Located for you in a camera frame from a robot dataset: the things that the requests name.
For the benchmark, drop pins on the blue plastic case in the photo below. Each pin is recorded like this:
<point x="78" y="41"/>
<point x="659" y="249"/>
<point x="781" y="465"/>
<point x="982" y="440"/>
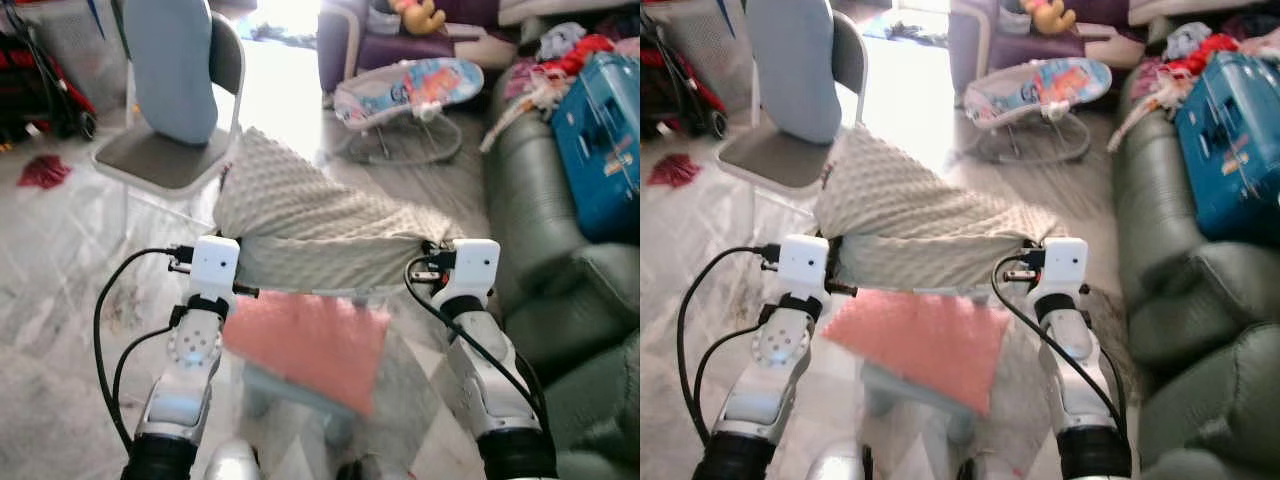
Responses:
<point x="1235" y="150"/>
<point x="600" y="150"/>

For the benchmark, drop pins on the beige textured pillow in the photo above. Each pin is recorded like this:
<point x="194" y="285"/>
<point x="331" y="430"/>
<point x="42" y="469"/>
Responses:
<point x="915" y="225"/>
<point x="320" y="225"/>

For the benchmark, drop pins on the green leather sofa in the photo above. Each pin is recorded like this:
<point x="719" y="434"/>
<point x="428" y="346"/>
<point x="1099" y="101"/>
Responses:
<point x="1190" y="310"/>
<point x="560" y="300"/>

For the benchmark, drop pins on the purple armchair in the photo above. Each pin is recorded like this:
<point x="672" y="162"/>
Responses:
<point x="345" y="40"/>
<point x="975" y="40"/>

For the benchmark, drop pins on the colourful baby bouncer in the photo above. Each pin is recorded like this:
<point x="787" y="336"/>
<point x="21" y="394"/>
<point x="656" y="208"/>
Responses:
<point x="410" y="90"/>
<point x="1040" y="88"/>

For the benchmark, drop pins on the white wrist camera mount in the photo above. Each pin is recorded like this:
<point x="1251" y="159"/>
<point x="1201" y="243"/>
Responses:
<point x="476" y="268"/>
<point x="1065" y="266"/>
<point x="214" y="266"/>
<point x="803" y="265"/>

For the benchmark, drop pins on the blue-grey cushion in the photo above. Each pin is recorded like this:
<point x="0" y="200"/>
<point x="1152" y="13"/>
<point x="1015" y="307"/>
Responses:
<point x="170" y="70"/>
<point x="793" y="70"/>

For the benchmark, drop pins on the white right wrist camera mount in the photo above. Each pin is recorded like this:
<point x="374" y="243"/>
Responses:
<point x="476" y="268"/>
<point x="1065" y="266"/>

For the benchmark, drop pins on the grey metal folding chair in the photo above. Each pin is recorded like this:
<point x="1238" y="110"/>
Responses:
<point x="785" y="158"/>
<point x="165" y="158"/>

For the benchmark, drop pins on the blue child chair pink seat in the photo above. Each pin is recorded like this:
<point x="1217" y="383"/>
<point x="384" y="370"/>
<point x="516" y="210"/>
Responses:
<point x="920" y="345"/>
<point x="315" y="345"/>

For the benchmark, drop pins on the yellow plush toy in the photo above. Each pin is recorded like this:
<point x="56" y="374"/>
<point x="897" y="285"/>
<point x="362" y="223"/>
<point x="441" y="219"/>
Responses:
<point x="420" y="14"/>
<point x="1048" y="13"/>

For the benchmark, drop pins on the black and red stroller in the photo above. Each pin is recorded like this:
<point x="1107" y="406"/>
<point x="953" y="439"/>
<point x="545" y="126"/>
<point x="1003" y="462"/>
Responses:
<point x="45" y="80"/>
<point x="675" y="80"/>

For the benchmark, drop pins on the grey-blue soft toy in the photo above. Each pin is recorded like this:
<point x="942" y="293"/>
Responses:
<point x="558" y="40"/>
<point x="1186" y="38"/>

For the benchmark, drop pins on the dark red cloth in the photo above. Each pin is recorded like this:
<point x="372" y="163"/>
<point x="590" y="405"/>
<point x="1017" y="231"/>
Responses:
<point x="44" y="172"/>
<point x="673" y="170"/>

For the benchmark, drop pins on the silver robot left leg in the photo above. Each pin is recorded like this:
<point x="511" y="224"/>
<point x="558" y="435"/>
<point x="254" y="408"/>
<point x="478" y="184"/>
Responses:
<point x="835" y="464"/>
<point x="232" y="462"/>

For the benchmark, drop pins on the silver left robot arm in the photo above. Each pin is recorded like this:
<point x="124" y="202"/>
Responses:
<point x="765" y="385"/>
<point x="185" y="380"/>

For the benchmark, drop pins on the bright red cloth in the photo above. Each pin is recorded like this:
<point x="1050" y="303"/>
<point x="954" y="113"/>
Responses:
<point x="585" y="52"/>
<point x="1210" y="50"/>

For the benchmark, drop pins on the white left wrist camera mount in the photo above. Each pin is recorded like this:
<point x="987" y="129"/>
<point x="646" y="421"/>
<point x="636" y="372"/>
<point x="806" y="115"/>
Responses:
<point x="214" y="266"/>
<point x="803" y="265"/>

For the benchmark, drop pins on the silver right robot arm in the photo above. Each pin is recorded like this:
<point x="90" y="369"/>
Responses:
<point x="1080" y="385"/>
<point x="490" y="385"/>

